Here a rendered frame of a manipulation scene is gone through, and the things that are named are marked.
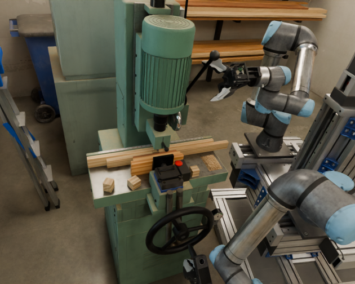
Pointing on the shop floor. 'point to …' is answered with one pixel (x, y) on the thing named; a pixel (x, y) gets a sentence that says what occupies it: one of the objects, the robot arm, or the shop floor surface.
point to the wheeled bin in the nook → (39, 60)
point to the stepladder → (19, 128)
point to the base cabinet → (162, 272)
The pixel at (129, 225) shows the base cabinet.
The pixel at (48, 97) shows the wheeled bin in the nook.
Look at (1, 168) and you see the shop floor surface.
